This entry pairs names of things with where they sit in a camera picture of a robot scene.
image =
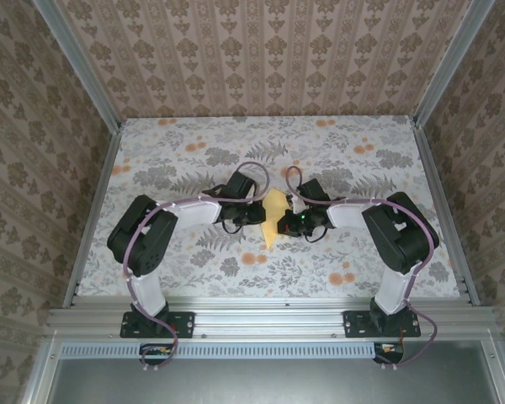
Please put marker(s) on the yellow paper sheet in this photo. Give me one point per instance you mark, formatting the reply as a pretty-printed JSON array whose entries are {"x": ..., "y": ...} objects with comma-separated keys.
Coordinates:
[{"x": 271, "y": 235}]

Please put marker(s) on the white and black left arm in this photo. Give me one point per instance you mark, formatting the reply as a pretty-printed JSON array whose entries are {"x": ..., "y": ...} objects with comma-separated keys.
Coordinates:
[{"x": 139, "y": 240}]

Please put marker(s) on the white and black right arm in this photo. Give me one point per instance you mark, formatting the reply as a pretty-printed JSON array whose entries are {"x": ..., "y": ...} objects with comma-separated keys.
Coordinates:
[{"x": 400, "y": 235}]

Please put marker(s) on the floral print tablecloth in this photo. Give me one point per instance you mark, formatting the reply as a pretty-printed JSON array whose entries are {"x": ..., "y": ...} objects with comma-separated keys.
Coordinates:
[{"x": 320, "y": 273}]

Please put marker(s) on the grey metal panel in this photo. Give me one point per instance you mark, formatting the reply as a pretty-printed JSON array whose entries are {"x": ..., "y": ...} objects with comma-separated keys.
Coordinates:
[{"x": 256, "y": 383}]

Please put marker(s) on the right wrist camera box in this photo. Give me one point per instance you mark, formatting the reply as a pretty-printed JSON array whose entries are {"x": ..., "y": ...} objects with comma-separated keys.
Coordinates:
[{"x": 298, "y": 206}]

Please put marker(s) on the aluminium mounting rail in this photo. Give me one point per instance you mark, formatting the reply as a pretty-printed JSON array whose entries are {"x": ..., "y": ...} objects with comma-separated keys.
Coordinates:
[{"x": 269, "y": 320}]

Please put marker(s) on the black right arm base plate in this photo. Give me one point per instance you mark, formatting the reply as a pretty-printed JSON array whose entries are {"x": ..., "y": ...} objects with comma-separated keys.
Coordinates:
[{"x": 353, "y": 324}]

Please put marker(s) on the aluminium table side rail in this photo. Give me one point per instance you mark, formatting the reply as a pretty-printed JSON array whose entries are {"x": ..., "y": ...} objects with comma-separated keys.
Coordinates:
[
  {"x": 435, "y": 185},
  {"x": 95, "y": 189}
]

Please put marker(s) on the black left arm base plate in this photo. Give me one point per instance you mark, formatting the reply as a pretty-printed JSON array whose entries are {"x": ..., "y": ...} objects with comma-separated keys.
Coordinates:
[{"x": 185, "y": 324}]

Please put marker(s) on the aluminium frame post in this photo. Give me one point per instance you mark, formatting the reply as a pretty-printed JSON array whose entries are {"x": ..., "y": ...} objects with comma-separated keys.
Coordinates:
[
  {"x": 81, "y": 67},
  {"x": 452, "y": 63}
]

